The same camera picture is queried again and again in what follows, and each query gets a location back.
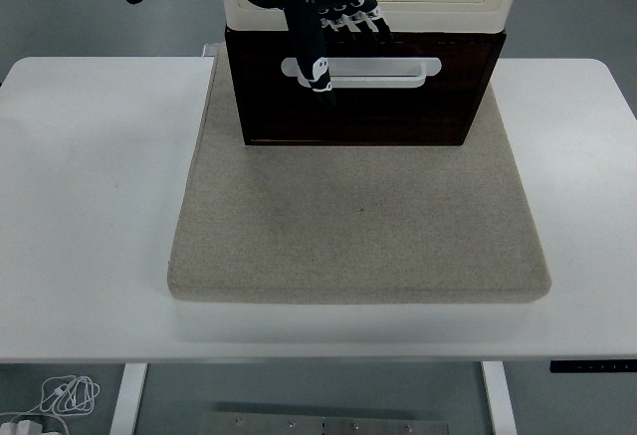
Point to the beige fabric mat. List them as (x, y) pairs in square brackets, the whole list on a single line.
[(358, 226)]

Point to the white table leg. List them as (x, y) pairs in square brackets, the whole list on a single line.
[(499, 400), (128, 400)]

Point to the grey metal plate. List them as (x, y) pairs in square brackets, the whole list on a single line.
[(323, 425)]

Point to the black table control panel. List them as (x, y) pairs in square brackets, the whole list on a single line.
[(592, 367)]

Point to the white charger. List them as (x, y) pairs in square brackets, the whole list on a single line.
[(22, 427)]

